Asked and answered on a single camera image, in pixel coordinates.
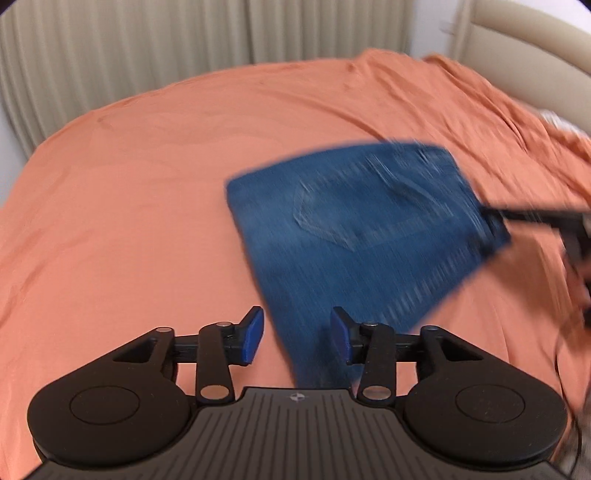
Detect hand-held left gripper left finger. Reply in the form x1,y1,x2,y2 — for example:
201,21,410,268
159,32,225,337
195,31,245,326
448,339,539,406
108,306,265,407

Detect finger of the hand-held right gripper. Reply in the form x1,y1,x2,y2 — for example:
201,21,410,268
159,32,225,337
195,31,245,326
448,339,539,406
480,205,564,228

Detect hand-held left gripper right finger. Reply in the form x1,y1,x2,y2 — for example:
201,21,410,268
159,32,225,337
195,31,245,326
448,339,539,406
329,306,486,407

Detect blue denim pants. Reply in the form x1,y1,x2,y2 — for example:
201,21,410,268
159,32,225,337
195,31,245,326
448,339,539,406
225,138,512,391

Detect white patterned pillow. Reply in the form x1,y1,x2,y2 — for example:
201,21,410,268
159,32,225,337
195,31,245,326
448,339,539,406
537,109,581,133

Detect orange duvet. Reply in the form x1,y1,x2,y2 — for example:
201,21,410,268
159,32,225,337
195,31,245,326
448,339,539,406
351,48,591,213

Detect beige padded headboard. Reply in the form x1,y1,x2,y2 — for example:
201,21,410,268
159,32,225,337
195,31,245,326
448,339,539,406
450,0,591,132

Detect orange bed sheet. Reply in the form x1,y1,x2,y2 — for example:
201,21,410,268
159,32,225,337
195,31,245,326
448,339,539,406
0,48,591,480

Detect beige pleated curtain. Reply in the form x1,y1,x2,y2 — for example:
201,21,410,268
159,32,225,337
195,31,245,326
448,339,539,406
0,0,254,157
248,0,415,65

